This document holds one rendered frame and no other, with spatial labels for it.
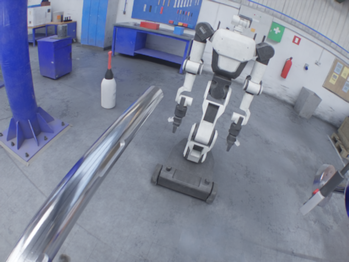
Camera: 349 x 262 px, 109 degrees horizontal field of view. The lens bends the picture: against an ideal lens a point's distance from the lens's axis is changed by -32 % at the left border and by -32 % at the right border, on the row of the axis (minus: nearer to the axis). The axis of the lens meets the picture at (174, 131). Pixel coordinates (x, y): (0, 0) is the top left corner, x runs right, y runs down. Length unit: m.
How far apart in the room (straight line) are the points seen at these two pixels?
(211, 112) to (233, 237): 1.08
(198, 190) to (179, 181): 0.18
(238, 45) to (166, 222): 1.40
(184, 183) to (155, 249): 0.60
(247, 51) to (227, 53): 0.13
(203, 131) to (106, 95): 1.57
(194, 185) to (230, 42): 1.13
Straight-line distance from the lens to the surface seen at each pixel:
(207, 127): 1.32
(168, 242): 1.51
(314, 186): 0.89
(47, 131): 2.30
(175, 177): 1.58
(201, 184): 1.58
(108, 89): 2.48
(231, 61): 1.20
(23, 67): 1.96
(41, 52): 3.80
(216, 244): 1.62
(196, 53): 1.26
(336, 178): 0.76
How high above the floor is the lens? 1.42
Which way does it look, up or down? 37 degrees down
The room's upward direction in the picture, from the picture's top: 15 degrees clockwise
